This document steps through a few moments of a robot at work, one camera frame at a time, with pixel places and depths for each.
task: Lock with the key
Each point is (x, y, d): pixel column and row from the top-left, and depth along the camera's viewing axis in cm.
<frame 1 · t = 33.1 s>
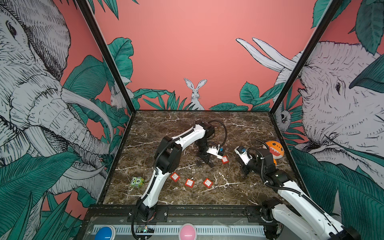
left hand: (207, 159, 87), fingers closed
right hand: (236, 156, 80), fingers closed
red padlock: (225, 160, 94), on the table
orange shark plush toy: (276, 150, 90), point 10 cm above the table
red padlock 2: (175, 176, 87), on the table
red padlock 3: (189, 183, 85), on the table
red padlock 4: (208, 182, 85), on the table

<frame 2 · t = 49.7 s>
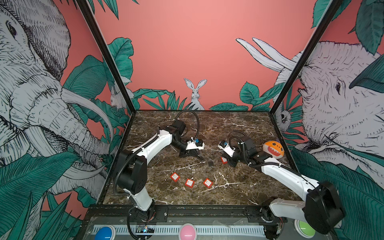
left hand: (197, 152, 81), fingers closed
right hand: (222, 152, 83), fingers closed
the named things where they were.

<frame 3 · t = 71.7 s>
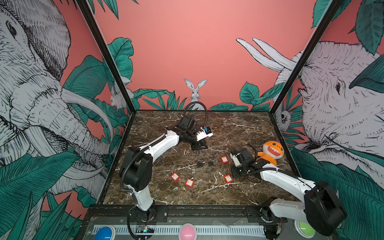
left hand: (206, 142, 84), fingers open
right hand: (230, 169, 86), fingers closed
red padlock 4: (228, 178, 87), on the table
the other named things where they were.

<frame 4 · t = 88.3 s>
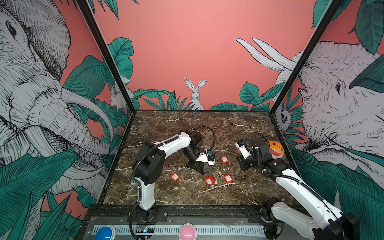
left hand: (201, 170, 79), fingers closed
right hand: (236, 155, 80), fingers closed
red padlock 3: (209, 180, 78), point 10 cm above the table
the other named things where they were.

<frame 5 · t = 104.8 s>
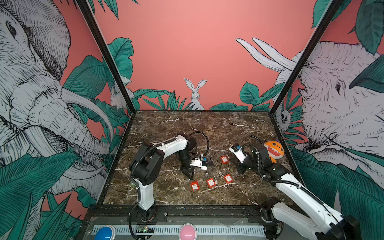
left hand: (190, 175, 81), fingers closed
right hand: (229, 157, 78), fingers closed
red padlock 2: (195, 185, 81), point 4 cm above the table
red padlock 3: (211, 182, 85), point 2 cm above the table
